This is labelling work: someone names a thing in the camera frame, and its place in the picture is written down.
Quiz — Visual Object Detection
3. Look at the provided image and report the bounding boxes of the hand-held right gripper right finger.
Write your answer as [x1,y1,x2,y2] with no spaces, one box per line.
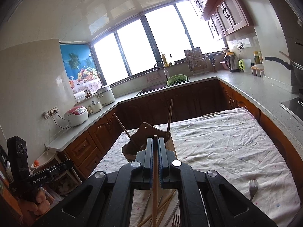
[159,137,278,227]

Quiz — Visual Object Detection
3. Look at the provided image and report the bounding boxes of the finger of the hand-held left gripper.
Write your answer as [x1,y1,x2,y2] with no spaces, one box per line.
[47,159,74,178]

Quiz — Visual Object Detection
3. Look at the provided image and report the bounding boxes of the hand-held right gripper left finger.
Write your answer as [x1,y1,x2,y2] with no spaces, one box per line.
[30,137,155,227]

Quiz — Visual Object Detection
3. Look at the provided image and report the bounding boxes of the wooden utensil holder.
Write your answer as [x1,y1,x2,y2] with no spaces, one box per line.
[121,122,177,162]

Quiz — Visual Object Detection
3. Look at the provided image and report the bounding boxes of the person's left hand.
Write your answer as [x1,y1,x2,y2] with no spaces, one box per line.
[17,189,52,221]

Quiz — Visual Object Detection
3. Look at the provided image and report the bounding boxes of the red and white rice cooker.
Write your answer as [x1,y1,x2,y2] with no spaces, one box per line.
[64,106,89,127]

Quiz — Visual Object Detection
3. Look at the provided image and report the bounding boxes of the white floral tablecloth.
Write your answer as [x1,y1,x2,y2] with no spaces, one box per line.
[93,107,301,227]

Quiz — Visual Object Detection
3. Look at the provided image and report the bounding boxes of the wooden base cabinets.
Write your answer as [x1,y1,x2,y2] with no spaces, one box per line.
[63,79,303,185]

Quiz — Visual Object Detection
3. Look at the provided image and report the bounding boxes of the small white electric pot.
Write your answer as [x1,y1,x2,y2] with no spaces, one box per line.
[91,100,103,114]

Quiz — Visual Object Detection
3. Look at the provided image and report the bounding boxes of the steel kitchen sink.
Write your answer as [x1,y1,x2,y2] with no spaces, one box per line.
[135,80,190,97]

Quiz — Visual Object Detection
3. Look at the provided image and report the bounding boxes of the large white rice cooker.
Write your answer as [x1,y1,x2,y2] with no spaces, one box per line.
[97,84,116,106]

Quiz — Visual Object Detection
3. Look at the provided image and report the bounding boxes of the green plastic colander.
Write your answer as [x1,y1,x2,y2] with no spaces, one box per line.
[167,74,189,86]

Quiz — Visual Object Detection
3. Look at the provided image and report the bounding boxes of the chrome kitchen faucet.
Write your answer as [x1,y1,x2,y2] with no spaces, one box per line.
[154,62,169,81]

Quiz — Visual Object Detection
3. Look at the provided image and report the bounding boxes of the tropical fruit window blind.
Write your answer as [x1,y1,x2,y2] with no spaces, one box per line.
[59,44,103,95]

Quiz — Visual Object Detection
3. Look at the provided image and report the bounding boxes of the wooden knife block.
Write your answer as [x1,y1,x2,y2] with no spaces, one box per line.
[209,52,217,73]

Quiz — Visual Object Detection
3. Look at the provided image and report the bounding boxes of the large kitchen window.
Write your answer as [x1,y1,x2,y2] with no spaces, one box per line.
[91,0,226,86]

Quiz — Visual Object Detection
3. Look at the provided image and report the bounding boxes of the grey speckled countertop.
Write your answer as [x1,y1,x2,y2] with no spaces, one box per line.
[45,72,303,152]

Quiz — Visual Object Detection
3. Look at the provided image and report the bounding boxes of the steel electric kettle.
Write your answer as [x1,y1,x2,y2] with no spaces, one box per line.
[223,52,242,73]

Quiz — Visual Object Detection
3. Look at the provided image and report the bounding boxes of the spice jar set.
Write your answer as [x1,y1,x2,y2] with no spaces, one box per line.
[251,64,265,78]

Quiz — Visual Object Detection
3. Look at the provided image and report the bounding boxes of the black gas stove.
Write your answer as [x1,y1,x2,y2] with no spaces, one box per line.
[280,97,303,121]

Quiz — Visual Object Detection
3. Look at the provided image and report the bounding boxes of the black power cord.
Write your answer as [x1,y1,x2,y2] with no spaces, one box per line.
[50,113,72,130]

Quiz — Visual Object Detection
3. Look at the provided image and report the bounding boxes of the double wall outlet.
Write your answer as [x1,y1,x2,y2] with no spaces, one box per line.
[44,107,59,120]

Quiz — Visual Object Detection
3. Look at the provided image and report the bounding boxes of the wire dish rack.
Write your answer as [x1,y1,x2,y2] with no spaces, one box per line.
[184,48,210,75]

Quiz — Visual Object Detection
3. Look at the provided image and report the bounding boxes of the white pitcher green handle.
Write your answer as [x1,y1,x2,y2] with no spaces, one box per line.
[238,58,252,73]

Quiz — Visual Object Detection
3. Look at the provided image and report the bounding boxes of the wooden wall cabinets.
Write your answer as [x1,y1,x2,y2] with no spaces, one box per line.
[182,0,255,41]

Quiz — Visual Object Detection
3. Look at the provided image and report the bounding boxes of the black wok with handle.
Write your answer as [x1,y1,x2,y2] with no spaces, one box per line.
[264,42,303,93]

